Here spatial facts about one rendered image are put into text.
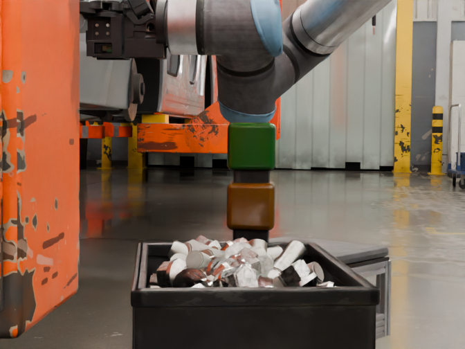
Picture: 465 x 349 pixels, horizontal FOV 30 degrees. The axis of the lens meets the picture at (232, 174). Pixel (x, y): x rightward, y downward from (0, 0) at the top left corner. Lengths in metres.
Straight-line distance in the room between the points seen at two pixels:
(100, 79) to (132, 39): 2.52
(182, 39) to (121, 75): 2.64
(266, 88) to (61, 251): 0.73
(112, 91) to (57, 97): 3.23
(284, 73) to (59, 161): 0.77
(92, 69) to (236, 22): 2.55
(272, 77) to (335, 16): 0.13
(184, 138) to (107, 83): 1.03
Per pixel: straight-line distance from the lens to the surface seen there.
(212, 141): 4.75
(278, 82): 1.36
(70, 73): 0.67
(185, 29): 1.26
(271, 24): 1.25
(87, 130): 11.16
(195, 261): 0.56
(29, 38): 0.58
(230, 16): 1.26
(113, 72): 3.86
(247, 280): 0.51
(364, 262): 2.31
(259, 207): 0.72
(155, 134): 4.79
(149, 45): 1.29
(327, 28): 1.33
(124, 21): 1.31
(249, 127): 0.72
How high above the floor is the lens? 0.65
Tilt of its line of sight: 3 degrees down
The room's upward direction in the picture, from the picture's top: 1 degrees clockwise
